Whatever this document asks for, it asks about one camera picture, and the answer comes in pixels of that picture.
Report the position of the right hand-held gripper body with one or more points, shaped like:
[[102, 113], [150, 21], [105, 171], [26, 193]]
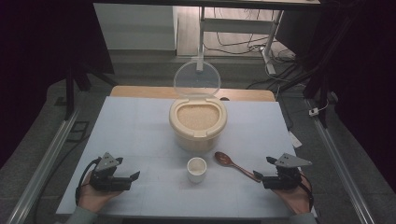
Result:
[[285, 182]]

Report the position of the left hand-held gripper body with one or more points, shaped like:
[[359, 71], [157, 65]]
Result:
[[109, 183]]

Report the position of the brown wooden spoon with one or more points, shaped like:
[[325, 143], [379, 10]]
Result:
[[222, 158]]

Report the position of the white cup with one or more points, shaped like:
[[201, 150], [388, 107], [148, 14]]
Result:
[[196, 175]]

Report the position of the beige rice container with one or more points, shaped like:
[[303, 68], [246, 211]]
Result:
[[196, 143]]

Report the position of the heap of rice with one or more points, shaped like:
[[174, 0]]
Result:
[[198, 117]]

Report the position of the person's right hand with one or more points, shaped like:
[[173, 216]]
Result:
[[297, 199]]

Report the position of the person's left hand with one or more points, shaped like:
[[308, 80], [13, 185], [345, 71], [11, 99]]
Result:
[[91, 199]]

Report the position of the white paper tag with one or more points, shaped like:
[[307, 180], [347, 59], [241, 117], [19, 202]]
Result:
[[295, 140]]

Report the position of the white table cover sheet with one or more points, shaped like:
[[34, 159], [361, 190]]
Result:
[[140, 130]]

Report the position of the small white box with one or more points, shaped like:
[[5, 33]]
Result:
[[313, 111]]

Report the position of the wooden table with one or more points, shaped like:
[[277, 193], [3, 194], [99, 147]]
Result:
[[140, 91]]

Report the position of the black stand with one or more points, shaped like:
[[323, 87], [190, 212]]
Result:
[[323, 102], [70, 93]]

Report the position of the clear round container lid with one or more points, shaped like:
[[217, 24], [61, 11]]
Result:
[[196, 77]]

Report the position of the aluminium rail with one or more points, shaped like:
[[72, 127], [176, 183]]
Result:
[[46, 161], [339, 161]]

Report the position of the white desk frame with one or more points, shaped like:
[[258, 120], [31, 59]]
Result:
[[236, 26]]

